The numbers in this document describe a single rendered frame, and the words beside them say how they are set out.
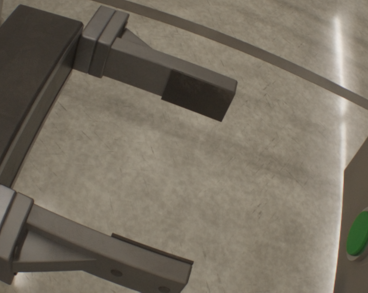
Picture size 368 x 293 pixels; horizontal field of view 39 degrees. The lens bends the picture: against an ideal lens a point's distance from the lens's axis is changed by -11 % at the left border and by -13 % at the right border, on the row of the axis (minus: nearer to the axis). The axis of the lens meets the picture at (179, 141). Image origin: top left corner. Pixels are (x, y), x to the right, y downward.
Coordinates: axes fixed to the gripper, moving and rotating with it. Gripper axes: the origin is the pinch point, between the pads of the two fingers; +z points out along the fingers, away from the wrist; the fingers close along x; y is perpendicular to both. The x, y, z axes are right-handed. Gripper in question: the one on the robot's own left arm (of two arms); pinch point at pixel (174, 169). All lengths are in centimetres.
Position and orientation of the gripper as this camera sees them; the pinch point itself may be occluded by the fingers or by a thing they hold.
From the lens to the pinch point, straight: 30.5
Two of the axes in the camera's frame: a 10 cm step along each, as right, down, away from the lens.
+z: 9.4, 3.5, 0.6
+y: 2.8, -6.3, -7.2
